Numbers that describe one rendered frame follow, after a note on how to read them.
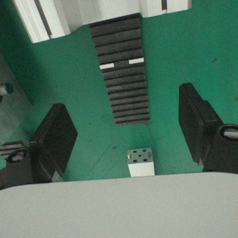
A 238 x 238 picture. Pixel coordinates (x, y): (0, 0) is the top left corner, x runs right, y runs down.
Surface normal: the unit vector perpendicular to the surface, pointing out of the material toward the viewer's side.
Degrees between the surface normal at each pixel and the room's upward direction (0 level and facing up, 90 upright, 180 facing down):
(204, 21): 0
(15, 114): 90
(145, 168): 0
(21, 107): 90
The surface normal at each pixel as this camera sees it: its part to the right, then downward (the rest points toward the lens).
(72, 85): -0.04, 0.61
